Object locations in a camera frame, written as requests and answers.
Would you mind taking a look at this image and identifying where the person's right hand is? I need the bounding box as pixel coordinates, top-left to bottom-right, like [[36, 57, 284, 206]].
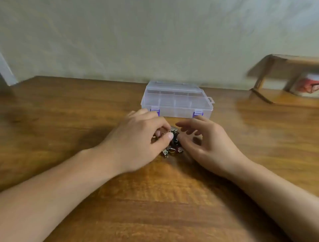
[[174, 116, 251, 180]]

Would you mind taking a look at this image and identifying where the person's left hand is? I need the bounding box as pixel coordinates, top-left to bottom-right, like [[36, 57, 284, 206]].
[[93, 109, 174, 176]]

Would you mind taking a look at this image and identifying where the clear plastic organizer box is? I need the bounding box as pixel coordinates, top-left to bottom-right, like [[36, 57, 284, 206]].
[[141, 80, 215, 119]]

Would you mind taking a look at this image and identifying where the person's left forearm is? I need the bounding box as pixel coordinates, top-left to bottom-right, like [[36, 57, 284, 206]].
[[0, 148, 123, 242]]

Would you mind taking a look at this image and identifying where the person's right forearm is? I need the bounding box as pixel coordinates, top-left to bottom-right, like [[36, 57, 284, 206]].
[[227, 158, 319, 242]]

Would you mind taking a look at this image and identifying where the wooden shelf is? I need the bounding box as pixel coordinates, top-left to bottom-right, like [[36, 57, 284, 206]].
[[250, 54, 319, 108]]

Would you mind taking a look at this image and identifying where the white printed mug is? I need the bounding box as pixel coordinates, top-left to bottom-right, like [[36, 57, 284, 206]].
[[290, 72, 319, 98]]

